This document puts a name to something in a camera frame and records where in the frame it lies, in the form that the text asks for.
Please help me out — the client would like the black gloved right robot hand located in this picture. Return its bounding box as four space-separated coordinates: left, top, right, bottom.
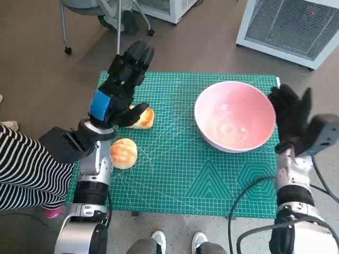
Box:
267 84 312 146

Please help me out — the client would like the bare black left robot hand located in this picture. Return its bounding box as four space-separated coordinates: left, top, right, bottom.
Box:
88 40 155 129

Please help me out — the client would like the long toy bread loaf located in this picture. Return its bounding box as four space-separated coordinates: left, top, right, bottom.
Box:
124 105 155 130

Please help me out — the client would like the pink bowl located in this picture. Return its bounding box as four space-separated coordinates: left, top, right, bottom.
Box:
194 81 277 153

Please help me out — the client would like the round toy bread bun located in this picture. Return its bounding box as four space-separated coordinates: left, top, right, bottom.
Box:
110 138 138 170

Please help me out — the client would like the grey office chair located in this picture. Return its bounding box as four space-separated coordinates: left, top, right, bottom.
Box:
59 0 156 56

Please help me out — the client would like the dark bag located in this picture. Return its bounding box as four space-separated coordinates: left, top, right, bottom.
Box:
97 10 141 35

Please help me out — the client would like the small white mesh cabinet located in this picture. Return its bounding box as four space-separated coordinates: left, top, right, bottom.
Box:
132 0 199 26

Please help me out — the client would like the large white mesh cabinet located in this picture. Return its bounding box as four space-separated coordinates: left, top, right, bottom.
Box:
235 0 339 71

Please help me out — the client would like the green cutting mat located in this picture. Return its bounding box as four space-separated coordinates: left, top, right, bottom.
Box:
65 70 280 219

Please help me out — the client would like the person in striped clothing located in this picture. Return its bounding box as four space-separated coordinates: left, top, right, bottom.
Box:
0 123 76 219

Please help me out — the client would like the person with white shoes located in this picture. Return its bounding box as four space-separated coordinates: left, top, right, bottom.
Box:
127 230 226 254

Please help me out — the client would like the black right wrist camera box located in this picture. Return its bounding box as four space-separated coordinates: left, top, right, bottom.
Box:
295 113 339 157

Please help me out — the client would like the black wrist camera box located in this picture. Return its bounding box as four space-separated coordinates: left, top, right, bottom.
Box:
295 113 339 157
39 126 95 164

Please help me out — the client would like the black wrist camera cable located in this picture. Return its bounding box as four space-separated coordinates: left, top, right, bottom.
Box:
311 156 339 205

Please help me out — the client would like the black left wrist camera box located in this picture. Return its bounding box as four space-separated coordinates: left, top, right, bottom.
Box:
39 126 95 164

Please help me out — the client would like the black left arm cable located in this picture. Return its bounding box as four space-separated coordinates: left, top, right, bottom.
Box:
102 189 113 231

